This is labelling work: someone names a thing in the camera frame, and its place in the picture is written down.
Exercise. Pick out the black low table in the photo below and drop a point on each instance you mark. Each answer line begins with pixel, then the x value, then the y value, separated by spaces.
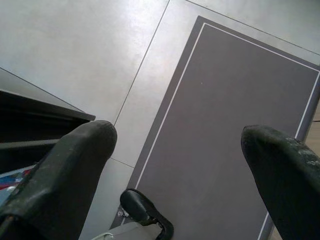
pixel 37 115

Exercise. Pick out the red blue printed packet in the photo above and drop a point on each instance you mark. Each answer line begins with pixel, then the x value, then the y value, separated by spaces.
pixel 15 177

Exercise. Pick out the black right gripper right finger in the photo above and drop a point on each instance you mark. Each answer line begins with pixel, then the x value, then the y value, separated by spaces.
pixel 287 187

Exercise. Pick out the grey mat with white border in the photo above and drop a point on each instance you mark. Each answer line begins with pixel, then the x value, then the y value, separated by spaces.
pixel 225 100

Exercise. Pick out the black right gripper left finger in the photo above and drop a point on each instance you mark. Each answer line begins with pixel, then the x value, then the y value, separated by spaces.
pixel 62 180

